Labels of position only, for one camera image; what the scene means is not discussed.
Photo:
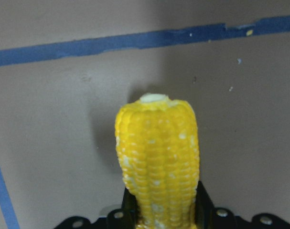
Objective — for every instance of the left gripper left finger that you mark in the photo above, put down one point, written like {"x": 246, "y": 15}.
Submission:
{"x": 124, "y": 217}

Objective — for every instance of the yellow corn cob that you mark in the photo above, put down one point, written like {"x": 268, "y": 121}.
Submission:
{"x": 158, "y": 152}

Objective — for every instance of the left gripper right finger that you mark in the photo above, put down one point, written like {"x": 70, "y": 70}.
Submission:
{"x": 207, "y": 216}

